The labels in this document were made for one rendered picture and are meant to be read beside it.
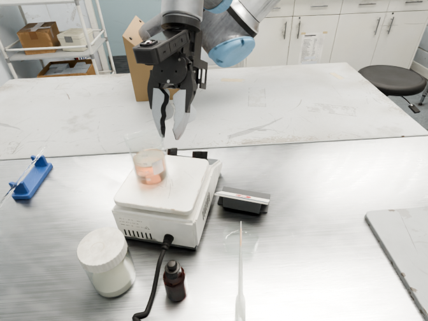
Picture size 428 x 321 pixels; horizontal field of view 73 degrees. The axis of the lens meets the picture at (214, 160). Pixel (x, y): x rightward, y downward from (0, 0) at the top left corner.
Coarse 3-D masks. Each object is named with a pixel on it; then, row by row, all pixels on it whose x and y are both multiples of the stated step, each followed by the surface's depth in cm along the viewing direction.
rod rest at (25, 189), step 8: (40, 160) 60; (32, 168) 61; (40, 168) 61; (48, 168) 61; (32, 176) 59; (40, 176) 59; (24, 184) 54; (32, 184) 57; (40, 184) 58; (16, 192) 55; (24, 192) 55; (32, 192) 56
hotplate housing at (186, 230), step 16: (208, 176) 49; (208, 192) 48; (128, 208) 43; (208, 208) 49; (128, 224) 44; (144, 224) 43; (160, 224) 42; (176, 224) 41; (192, 224) 41; (144, 240) 46; (160, 240) 45; (176, 240) 44; (192, 240) 43
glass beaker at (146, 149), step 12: (132, 132) 43; (144, 132) 43; (156, 132) 43; (132, 144) 43; (144, 144) 44; (156, 144) 40; (132, 156) 41; (144, 156) 40; (156, 156) 41; (144, 168) 41; (156, 168) 42; (144, 180) 43; (156, 180) 43
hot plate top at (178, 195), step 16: (176, 160) 49; (192, 160) 49; (128, 176) 46; (176, 176) 45; (192, 176) 45; (128, 192) 43; (144, 192) 43; (160, 192) 43; (176, 192) 43; (192, 192) 43; (144, 208) 41; (160, 208) 40; (176, 208) 40; (192, 208) 40
